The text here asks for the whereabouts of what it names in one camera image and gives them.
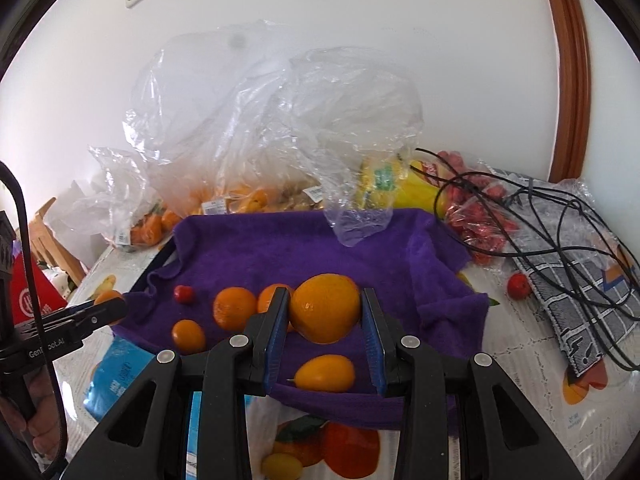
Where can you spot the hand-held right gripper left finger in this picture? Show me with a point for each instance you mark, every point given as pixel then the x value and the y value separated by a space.
pixel 278 345

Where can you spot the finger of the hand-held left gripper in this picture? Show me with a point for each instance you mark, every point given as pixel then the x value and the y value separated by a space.
pixel 278 345
pixel 90 316

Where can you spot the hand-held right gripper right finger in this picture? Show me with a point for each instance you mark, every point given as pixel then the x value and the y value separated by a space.
pixel 374 355

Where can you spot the kumquat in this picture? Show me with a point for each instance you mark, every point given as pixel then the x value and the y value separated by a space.
pixel 107 296
pixel 325 372
pixel 188 336

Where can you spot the mandarin orange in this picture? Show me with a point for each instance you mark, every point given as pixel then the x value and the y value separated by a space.
pixel 234 308
pixel 267 297

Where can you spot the large orange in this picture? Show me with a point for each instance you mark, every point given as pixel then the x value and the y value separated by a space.
pixel 325 307

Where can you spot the black tray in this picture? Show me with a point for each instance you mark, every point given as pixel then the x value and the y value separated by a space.
pixel 160 262

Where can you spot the bag of red fruits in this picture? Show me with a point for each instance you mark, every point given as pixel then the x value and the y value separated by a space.
pixel 475 220

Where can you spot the person's left hand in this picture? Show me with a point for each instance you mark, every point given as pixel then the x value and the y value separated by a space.
pixel 45 405

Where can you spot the red packet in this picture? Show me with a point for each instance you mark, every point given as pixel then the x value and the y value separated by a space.
pixel 35 295

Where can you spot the blue tissue pack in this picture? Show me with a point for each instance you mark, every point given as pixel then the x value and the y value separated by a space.
pixel 120 375

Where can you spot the wooden chair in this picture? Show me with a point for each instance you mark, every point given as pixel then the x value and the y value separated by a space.
pixel 55 245

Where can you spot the small red fruit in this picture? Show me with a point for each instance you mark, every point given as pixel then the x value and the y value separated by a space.
pixel 183 294
pixel 518 286

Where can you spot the purple towel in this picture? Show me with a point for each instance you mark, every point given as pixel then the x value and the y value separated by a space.
pixel 300 250

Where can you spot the clear bag of leafy mandarins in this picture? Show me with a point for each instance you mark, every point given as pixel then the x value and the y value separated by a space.
pixel 130 195

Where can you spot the fruit print tablecloth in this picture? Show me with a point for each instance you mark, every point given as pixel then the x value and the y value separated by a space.
pixel 520 360

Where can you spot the bagged beige nuts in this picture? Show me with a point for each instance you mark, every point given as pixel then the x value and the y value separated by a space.
pixel 300 197

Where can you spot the pile of bagged oranges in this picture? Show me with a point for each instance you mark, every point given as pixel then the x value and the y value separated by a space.
pixel 245 199

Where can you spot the yellow package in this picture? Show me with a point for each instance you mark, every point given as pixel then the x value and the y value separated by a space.
pixel 400 185

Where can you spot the grey patterned pouch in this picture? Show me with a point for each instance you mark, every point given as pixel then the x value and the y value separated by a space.
pixel 575 285

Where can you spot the large clear plastic bag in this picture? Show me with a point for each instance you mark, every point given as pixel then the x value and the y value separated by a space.
pixel 280 125

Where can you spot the wooden door frame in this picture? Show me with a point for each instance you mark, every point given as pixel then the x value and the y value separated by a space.
pixel 570 85

